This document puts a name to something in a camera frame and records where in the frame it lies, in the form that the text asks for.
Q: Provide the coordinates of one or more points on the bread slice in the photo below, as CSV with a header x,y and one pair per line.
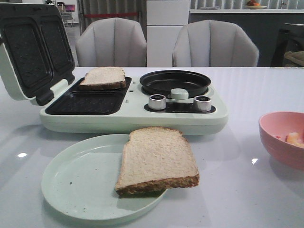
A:
x,y
155,159
102,78

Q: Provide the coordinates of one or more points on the breakfast maker lid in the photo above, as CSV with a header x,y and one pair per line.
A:
x,y
35,54

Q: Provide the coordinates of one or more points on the pink bowl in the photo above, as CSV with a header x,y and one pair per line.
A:
x,y
283,123

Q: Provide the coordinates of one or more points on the shrimp pieces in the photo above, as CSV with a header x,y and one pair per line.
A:
x,y
292,138

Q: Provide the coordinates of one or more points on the mint green breakfast maker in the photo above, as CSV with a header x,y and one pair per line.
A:
x,y
125,110

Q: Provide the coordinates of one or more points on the left silver control knob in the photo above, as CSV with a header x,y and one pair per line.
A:
x,y
157,102

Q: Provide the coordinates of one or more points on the silver control knob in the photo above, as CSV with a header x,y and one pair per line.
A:
x,y
202,103
157,102

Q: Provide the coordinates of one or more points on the black round frying pan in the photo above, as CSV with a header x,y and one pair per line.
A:
x,y
163,81

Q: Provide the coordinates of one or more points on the right silver control knob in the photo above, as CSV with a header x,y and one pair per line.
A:
x,y
202,103

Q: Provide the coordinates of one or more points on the left grey chair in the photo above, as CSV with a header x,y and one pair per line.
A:
x,y
112,42

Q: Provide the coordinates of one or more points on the grey chair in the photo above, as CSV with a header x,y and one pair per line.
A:
x,y
212,43
112,42

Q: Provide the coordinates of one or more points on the right grey chair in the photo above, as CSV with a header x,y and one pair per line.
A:
x,y
212,43

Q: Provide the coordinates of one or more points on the white cabinet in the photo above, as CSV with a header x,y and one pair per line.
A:
x,y
165,19

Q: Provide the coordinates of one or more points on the mint green plate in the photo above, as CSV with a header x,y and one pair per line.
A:
x,y
79,182

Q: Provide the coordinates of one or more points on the dark grey counter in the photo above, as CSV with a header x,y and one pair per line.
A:
x,y
261,25

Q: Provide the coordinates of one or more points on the fruit bowl on counter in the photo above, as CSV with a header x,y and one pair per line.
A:
x,y
254,5

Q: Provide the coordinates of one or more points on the dark armchair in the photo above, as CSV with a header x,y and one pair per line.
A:
x,y
289,50

